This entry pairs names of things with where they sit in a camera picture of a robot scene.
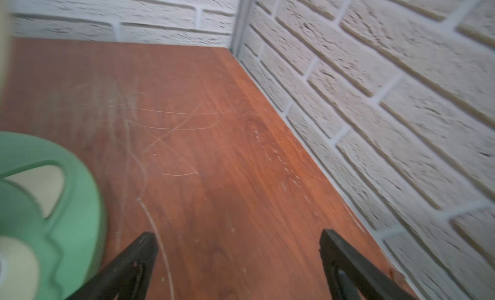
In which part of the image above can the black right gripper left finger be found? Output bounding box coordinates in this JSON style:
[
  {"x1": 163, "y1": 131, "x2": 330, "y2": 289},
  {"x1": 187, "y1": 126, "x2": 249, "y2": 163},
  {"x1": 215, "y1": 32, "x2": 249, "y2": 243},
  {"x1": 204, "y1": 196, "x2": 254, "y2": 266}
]
[{"x1": 68, "y1": 232, "x2": 159, "y2": 299}]

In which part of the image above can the right aluminium corner post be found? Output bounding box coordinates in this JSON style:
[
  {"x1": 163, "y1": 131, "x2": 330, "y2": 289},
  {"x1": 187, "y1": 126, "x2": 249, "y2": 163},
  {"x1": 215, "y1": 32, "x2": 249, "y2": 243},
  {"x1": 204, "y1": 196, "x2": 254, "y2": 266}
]
[{"x1": 229, "y1": 0, "x2": 255, "y2": 58}]

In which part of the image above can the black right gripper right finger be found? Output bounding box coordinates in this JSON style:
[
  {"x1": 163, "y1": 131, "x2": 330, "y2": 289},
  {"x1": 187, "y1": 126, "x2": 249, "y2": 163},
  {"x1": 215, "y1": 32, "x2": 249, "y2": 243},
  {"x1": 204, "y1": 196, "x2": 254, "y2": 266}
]
[{"x1": 319, "y1": 229, "x2": 413, "y2": 299}]

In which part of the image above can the green desk fan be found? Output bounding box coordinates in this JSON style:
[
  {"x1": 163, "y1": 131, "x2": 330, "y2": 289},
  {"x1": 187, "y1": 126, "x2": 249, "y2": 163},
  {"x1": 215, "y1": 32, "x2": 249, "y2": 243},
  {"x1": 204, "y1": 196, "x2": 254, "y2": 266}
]
[{"x1": 1, "y1": 123, "x2": 106, "y2": 299}]

